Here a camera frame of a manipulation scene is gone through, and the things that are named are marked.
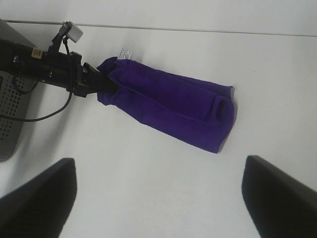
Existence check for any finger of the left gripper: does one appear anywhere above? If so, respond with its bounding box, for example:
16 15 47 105
85 63 118 94

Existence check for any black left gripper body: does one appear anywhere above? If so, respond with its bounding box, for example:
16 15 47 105
42 51 97 97

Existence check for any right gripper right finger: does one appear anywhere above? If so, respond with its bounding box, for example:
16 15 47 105
242 155 317 238

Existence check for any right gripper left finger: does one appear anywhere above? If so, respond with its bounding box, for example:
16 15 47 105
0 158 77 238

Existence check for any purple towel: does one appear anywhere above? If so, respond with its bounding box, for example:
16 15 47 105
97 57 235 153

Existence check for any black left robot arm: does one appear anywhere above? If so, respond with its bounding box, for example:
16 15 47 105
0 40 118 98

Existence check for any grey perforated laundry basket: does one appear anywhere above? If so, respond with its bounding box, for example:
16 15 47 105
0 20 35 162

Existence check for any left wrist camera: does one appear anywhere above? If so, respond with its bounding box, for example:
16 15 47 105
49 21 83 54

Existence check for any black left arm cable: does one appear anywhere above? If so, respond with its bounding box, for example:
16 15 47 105
0 39 75 122

